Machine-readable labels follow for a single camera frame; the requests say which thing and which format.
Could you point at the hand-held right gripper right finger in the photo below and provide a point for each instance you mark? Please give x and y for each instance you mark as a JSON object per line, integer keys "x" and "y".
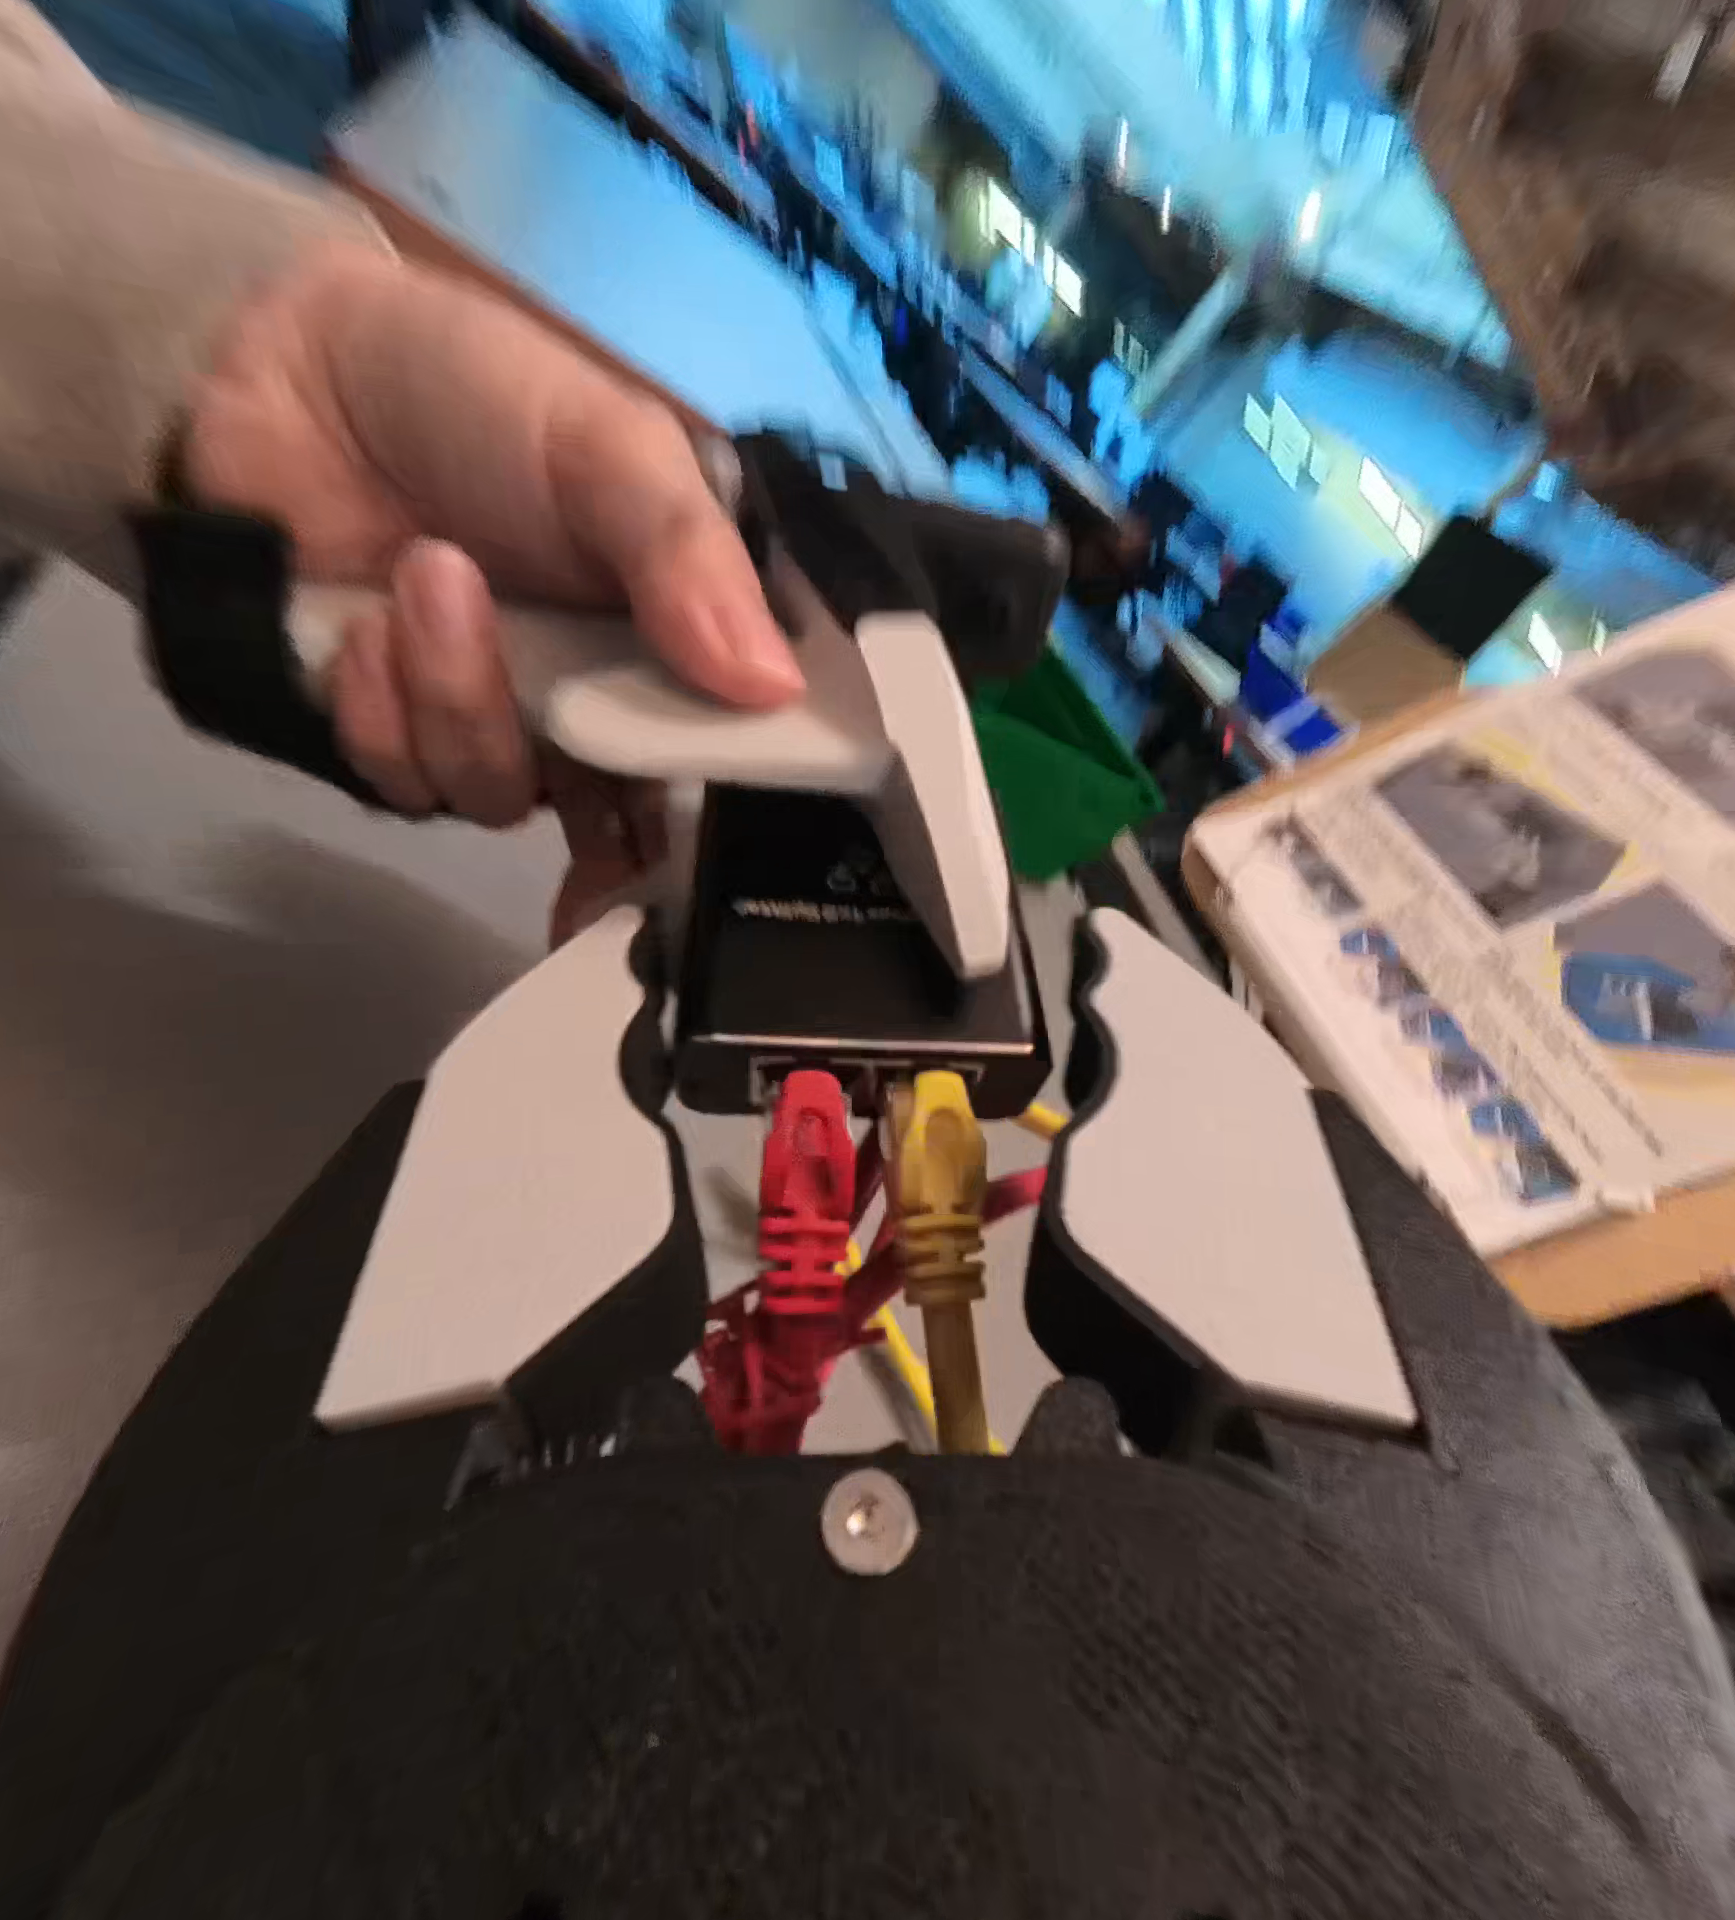
{"x": 1243, "y": 1201}

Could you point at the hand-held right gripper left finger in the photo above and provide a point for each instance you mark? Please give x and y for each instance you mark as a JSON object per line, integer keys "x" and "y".
{"x": 491, "y": 1201}

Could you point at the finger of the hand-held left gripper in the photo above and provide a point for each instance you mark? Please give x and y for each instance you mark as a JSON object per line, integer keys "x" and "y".
{"x": 935, "y": 800}

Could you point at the green plastic bin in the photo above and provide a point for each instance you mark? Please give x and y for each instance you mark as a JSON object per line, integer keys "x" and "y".
{"x": 1060, "y": 779}

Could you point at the black ethernet splitter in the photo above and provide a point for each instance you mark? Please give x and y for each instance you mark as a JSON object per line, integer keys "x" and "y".
{"x": 795, "y": 929}

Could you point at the person's left forearm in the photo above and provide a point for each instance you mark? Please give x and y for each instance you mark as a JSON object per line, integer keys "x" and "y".
{"x": 92, "y": 267}

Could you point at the person's left hand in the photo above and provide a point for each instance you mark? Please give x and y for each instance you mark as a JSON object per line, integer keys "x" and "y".
{"x": 477, "y": 427}

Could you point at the wooden clipboard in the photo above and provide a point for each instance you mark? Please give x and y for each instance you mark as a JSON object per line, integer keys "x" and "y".
{"x": 1649, "y": 1246}

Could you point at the printed instruction sheet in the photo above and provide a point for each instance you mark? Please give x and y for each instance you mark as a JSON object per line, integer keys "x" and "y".
{"x": 1530, "y": 900}

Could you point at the black monitor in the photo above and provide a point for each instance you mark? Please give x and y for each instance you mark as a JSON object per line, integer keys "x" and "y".
{"x": 1473, "y": 583}

